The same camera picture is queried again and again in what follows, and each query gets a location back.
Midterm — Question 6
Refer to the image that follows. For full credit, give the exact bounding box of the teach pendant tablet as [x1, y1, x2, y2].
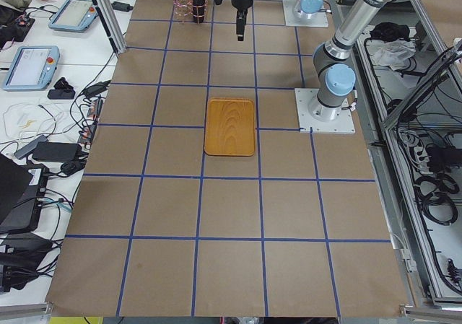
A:
[2, 45, 60, 92]
[48, 0, 97, 32]

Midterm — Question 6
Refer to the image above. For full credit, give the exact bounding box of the aluminium frame post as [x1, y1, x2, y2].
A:
[92, 0, 126, 55]

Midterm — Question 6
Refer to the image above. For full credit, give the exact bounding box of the near teach pendant tablet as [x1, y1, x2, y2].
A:
[2, 45, 60, 92]

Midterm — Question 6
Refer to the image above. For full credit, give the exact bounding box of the black laptop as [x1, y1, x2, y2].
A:
[1, 155, 48, 234]

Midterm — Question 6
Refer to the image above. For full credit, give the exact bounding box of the dark wine bottle in basket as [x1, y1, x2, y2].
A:
[192, 0, 207, 24]

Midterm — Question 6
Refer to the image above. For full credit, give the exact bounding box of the black power adapter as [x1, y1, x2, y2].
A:
[111, 1, 133, 12]

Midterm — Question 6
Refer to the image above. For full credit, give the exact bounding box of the black power brick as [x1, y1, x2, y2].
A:
[32, 141, 82, 162]

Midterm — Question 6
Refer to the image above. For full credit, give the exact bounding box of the far teach pendant tablet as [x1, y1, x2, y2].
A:
[48, 0, 97, 32]

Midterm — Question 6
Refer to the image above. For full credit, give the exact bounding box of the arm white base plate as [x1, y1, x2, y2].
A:
[295, 88, 355, 134]
[282, 0, 328, 28]

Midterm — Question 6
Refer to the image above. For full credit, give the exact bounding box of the wooden serving tray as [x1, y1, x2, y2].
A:
[204, 97, 256, 157]

